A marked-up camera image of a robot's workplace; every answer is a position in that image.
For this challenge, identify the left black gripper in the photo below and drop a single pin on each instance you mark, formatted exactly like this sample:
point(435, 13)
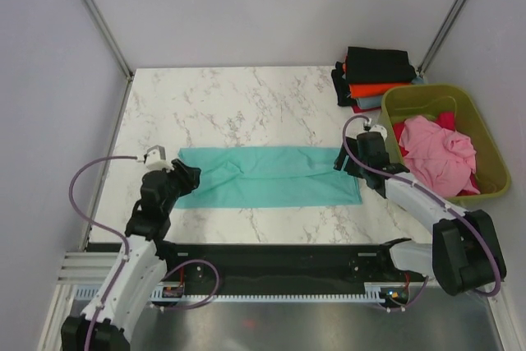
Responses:
point(189, 177)

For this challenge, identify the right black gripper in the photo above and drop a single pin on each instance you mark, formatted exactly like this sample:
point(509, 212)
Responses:
point(349, 167)

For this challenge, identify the left aluminium frame post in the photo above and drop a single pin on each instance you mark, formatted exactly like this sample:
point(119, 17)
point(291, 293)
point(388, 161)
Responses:
point(103, 28)

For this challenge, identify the white slotted cable duct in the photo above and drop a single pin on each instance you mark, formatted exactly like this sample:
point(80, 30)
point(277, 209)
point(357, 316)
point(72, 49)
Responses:
point(371, 294)

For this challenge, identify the teal t shirt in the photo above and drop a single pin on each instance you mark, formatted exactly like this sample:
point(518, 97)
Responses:
point(267, 177)

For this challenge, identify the black folded t shirt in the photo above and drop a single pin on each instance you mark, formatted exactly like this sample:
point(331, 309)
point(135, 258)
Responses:
point(342, 90)
point(375, 66)

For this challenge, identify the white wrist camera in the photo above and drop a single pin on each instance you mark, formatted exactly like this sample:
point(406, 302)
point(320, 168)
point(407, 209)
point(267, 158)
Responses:
point(369, 126)
point(155, 159)

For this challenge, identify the grey blue folded t shirt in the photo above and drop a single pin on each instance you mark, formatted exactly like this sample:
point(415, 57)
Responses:
point(375, 101)

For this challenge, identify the right aluminium frame post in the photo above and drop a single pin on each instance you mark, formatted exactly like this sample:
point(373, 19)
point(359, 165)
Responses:
point(441, 35)

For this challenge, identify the aluminium frame post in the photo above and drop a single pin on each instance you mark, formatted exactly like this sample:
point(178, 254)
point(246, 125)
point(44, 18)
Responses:
point(103, 28)
point(441, 35)

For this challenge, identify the pink t shirt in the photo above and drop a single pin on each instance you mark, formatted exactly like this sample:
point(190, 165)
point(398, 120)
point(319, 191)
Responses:
point(441, 153)

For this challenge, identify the black folded t shirt bottom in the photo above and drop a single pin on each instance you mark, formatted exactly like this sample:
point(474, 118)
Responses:
point(342, 90)

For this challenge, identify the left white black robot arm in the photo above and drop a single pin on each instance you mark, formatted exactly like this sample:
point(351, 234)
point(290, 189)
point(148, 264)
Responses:
point(108, 321)

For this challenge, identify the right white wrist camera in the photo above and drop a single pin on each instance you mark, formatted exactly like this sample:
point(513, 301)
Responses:
point(369, 126)

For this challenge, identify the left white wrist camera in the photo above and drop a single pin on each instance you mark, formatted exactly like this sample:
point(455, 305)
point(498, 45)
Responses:
point(155, 159)

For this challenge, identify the olive green plastic bin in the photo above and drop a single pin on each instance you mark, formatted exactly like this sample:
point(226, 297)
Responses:
point(437, 132)

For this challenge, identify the red t shirt in bin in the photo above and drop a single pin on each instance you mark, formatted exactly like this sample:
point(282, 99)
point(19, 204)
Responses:
point(448, 121)

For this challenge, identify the black folded t shirt top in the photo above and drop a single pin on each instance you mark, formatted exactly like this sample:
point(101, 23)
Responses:
point(375, 66)

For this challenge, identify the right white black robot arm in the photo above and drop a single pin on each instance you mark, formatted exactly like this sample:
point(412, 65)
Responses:
point(464, 253)

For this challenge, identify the orange folded t shirt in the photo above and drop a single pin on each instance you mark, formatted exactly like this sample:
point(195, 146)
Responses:
point(359, 91)

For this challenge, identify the red folded t shirt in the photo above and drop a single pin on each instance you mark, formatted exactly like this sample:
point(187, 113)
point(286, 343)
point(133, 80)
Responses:
point(357, 109)

